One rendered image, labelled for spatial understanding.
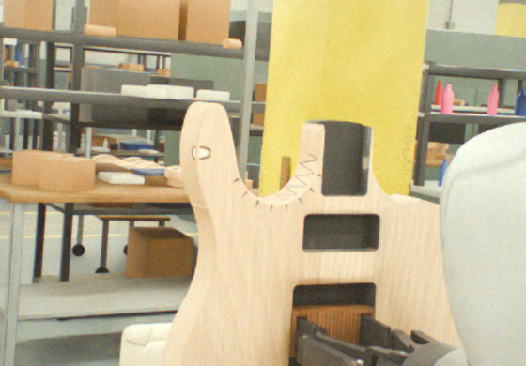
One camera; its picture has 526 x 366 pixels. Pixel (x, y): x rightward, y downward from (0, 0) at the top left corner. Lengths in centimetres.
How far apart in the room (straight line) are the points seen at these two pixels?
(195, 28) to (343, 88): 403
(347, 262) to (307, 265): 5
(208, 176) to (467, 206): 35
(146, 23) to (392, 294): 514
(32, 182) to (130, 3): 149
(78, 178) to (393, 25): 283
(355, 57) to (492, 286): 166
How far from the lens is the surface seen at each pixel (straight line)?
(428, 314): 112
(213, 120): 96
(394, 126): 239
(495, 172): 68
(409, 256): 109
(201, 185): 96
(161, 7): 618
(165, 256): 633
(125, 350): 138
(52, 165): 496
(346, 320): 106
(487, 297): 70
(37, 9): 525
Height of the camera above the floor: 157
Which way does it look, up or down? 6 degrees down
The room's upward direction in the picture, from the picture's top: 4 degrees clockwise
